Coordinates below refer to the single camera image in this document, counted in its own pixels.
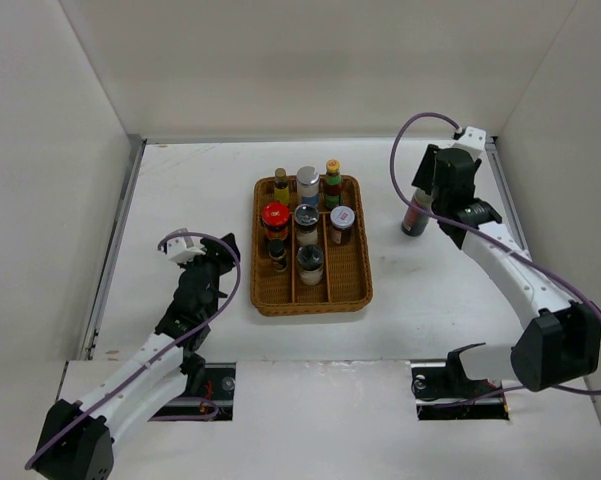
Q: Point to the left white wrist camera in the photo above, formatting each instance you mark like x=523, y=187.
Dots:
x=181, y=249

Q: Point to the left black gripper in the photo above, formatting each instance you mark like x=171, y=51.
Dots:
x=216, y=254

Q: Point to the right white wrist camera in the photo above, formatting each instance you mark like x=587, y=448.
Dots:
x=472, y=140

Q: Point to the cork top yellow label bottle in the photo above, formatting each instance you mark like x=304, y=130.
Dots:
x=281, y=187

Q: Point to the yellow cap green label bottle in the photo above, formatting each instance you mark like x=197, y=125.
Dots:
x=332, y=184

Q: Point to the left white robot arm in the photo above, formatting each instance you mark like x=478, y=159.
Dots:
x=80, y=439

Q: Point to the red lid chili sauce jar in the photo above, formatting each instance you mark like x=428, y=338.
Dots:
x=275, y=218

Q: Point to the black cap soy sauce bottle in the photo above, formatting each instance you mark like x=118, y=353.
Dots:
x=415, y=222

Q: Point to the small white red lid jar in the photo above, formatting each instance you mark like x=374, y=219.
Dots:
x=342, y=219

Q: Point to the black cap spice bottle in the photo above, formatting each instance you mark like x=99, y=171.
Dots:
x=277, y=254

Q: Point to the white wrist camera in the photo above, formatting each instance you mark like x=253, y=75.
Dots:
x=472, y=140
x=181, y=249

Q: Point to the brown wicker divided basket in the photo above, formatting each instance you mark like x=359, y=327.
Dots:
x=346, y=282

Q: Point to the black lid shaker jar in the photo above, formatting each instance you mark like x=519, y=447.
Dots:
x=310, y=260

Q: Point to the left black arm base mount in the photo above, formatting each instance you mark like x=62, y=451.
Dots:
x=208, y=395

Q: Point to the steel top glass grinder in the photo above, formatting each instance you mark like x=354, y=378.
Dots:
x=306, y=219

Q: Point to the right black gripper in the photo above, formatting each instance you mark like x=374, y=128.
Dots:
x=424, y=177

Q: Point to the silver lid blue label jar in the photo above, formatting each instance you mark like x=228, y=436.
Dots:
x=308, y=186

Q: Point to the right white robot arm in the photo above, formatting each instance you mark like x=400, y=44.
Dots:
x=561, y=336

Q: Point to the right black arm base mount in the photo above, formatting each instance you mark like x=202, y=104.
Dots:
x=443, y=392

